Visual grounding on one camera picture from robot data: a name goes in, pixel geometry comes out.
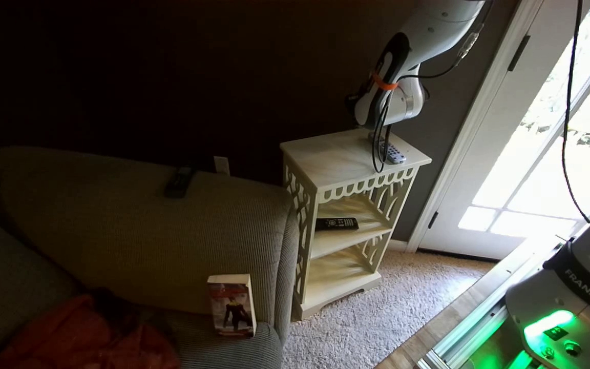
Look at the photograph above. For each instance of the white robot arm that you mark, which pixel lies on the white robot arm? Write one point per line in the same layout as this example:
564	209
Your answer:
393	94

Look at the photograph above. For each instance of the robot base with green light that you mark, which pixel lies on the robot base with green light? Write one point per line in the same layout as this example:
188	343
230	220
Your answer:
551	308

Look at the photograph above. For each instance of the black remote on shelf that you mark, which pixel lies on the black remote on shelf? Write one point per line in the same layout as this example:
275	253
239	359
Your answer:
326	225

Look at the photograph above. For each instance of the white wooden side table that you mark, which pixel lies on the white wooden side table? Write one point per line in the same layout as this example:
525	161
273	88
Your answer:
334	178

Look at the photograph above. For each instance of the grey remote on table top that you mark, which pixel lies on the grey remote on table top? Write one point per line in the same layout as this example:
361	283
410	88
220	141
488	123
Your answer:
393	154

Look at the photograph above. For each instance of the black remote on sofa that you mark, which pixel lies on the black remote on sofa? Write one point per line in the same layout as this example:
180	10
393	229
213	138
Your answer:
178	183

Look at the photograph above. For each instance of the paperback book red cover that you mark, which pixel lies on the paperback book red cover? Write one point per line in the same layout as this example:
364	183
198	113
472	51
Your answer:
233	307

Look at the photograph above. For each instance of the white glass door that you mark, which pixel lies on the white glass door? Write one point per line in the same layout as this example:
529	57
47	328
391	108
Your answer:
521	168

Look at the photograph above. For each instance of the orange red blanket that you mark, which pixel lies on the orange red blanket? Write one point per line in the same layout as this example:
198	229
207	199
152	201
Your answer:
78	336

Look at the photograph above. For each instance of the grey fabric sofa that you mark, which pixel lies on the grey fabric sofa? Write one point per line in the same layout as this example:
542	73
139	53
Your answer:
111	225

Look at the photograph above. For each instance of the white wall outlet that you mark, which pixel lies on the white wall outlet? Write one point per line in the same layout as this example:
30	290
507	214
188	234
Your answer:
222	166

